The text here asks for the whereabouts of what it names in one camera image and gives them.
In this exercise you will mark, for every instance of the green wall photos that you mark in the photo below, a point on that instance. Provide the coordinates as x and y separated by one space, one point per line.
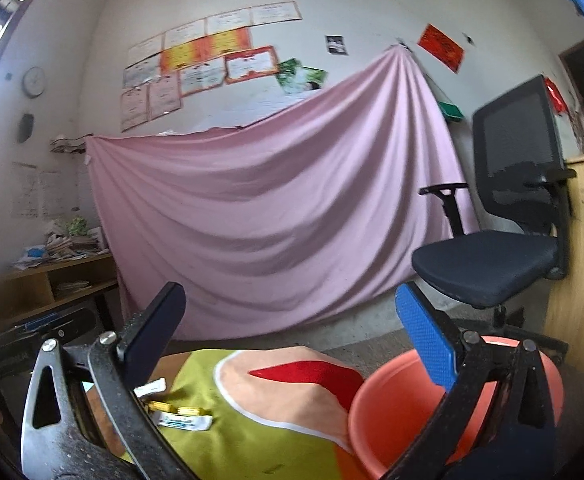
304 77

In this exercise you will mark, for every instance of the white blue sachet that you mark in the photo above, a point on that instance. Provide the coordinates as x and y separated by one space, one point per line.
186 421

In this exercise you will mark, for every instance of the papers on lower shelf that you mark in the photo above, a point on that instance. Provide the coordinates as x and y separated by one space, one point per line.
71 287

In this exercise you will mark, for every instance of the multicoloured patchwork blanket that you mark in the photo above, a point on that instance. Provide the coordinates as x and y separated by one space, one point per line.
252 420

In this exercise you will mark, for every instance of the small white sachet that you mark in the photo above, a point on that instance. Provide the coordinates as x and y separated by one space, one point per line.
150 387

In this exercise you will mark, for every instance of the yellow wrapper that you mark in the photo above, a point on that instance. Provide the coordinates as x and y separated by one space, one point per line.
176 408

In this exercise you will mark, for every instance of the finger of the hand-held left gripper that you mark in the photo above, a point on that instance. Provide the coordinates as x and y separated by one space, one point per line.
66 325

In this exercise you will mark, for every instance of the round wall clock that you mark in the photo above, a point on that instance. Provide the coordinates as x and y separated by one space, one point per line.
34 81

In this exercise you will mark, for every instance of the wall calendar sheets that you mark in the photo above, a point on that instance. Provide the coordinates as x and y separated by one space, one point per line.
31 190

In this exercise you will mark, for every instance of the pink hanging sheet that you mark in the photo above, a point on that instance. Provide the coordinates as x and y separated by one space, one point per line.
272 210

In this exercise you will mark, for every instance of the pile of papers and books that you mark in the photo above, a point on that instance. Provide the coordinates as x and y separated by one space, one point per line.
61 250

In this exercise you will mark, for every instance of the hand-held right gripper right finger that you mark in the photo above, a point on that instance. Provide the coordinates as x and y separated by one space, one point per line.
424 335

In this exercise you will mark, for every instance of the black office chair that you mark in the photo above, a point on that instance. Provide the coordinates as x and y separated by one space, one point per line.
492 260

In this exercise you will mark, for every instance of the wooden shelf desk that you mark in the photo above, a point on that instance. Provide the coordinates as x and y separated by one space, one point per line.
36 280

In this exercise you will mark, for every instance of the red paper wall decoration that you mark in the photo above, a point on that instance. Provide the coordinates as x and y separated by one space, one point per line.
439 47

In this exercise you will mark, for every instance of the green dustpan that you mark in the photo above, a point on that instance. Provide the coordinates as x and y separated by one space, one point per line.
451 111

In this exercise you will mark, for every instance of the small portrait photo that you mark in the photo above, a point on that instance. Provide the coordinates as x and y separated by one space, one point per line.
336 45

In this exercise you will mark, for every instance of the pink plastic waste bin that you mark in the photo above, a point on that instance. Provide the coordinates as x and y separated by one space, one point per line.
397 410

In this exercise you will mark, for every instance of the green floral bag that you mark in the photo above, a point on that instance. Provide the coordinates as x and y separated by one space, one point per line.
76 225

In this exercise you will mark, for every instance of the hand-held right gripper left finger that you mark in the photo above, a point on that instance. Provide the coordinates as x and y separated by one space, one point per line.
154 330

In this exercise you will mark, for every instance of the red hanging bag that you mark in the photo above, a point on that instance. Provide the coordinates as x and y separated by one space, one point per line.
556 97

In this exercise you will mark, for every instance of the black hat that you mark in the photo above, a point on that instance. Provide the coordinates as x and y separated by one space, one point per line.
25 127

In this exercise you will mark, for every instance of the group of wall certificates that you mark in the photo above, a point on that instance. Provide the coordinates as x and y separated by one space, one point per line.
196 55

